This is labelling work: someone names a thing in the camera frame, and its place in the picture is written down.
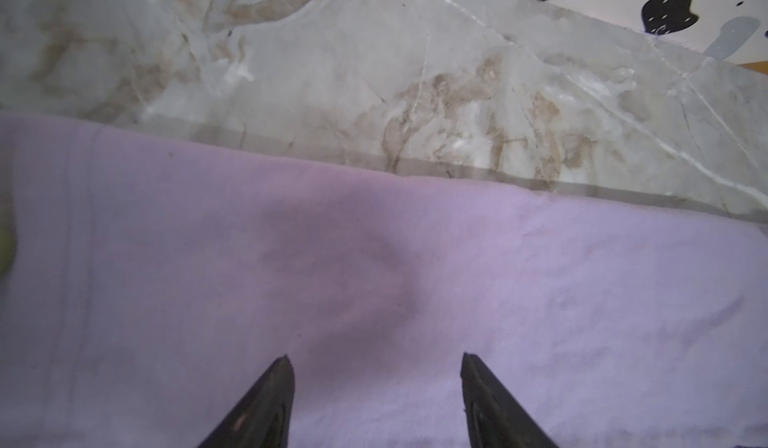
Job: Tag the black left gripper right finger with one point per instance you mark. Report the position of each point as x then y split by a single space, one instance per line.
494 417

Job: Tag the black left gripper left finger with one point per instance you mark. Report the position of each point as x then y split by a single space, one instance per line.
261 418

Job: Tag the lilac t-shirt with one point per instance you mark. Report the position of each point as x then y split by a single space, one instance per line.
155 280

